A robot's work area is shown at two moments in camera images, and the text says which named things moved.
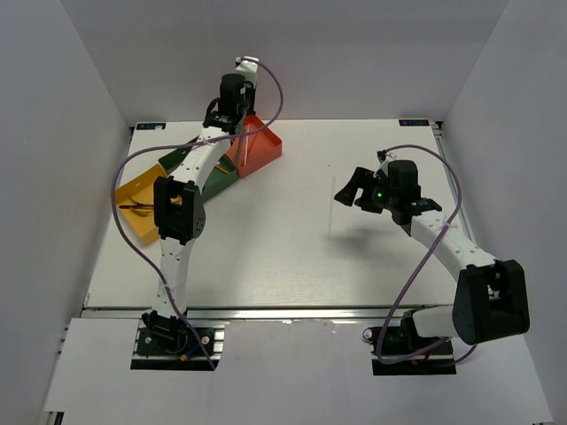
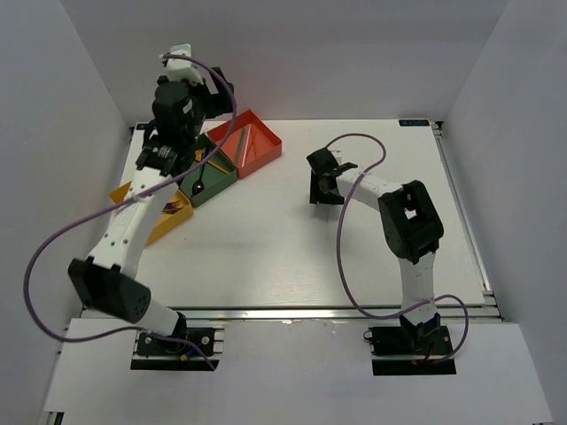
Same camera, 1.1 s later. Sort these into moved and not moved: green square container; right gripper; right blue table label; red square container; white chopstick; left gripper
Moved: left gripper; right gripper
Not moved: white chopstick; red square container; green square container; right blue table label
